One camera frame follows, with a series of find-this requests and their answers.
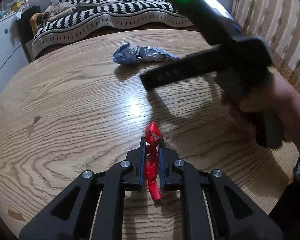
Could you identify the flat grey board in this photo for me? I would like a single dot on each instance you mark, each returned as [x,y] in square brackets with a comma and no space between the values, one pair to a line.
[90,5]

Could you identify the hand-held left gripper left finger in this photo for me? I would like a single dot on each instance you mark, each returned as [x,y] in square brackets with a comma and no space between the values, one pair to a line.
[142,165]

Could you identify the blue silver foil wrapper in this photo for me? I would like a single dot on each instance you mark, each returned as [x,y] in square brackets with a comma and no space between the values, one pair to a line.
[130,55]

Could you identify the black cabinet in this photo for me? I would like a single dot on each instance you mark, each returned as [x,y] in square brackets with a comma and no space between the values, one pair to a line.
[25,30]

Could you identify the person's right hand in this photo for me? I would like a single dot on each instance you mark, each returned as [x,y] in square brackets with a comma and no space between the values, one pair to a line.
[282,100]

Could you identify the beige crumpled cloth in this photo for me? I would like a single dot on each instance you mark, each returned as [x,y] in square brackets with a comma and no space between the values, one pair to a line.
[60,11]

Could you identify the beige patterned curtain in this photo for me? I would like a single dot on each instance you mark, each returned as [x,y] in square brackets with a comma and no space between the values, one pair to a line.
[265,17]

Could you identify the wooden sofa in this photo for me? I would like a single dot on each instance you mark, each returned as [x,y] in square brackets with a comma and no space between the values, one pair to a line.
[34,21]

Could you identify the clutter of small bottles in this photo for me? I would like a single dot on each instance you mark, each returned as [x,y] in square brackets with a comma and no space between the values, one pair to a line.
[15,5]

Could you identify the black white striped sofa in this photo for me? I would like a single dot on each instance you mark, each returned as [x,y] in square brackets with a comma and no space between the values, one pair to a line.
[102,10]

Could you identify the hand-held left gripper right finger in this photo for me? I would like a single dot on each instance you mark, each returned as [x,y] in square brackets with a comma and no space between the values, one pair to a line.
[161,165]

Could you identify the brown tape scrap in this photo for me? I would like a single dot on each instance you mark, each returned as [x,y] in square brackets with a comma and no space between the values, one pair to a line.
[16,215]

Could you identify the red ribbon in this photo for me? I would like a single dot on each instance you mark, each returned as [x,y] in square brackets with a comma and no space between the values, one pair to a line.
[152,166]

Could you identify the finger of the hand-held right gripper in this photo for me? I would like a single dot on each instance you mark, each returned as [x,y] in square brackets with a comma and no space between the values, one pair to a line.
[170,72]

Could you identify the white dresser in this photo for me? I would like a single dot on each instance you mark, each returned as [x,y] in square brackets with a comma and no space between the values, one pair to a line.
[2,50]

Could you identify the brown woven panel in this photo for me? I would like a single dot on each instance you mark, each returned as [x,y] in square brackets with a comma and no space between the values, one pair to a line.
[297,80]

